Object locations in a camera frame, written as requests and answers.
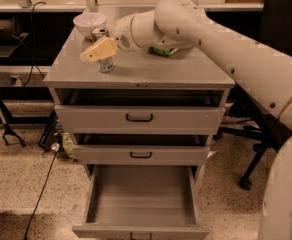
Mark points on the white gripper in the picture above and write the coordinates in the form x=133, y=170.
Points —
x=123, y=31

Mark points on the silver redbull can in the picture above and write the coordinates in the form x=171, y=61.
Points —
x=104, y=65

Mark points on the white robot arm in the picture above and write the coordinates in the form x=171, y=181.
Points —
x=264, y=73

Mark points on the top grey drawer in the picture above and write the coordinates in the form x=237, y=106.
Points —
x=129, y=111

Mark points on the grey drawer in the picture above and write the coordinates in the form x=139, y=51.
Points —
x=129, y=111
x=141, y=149
x=141, y=203

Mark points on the grey drawer cabinet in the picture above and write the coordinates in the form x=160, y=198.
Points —
x=187, y=69

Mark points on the middle grey drawer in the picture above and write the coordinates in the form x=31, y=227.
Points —
x=141, y=149

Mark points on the bottom grey drawer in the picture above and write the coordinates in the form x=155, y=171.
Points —
x=141, y=203

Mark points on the white bowl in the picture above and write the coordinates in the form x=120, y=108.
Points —
x=86, y=22

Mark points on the green chip bag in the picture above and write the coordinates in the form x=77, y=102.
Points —
x=166, y=52

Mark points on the green packet on floor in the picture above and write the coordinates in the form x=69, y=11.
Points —
x=67, y=146

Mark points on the black metal stand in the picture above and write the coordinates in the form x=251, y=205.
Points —
x=8, y=131

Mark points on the black office chair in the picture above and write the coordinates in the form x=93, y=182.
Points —
x=271, y=26

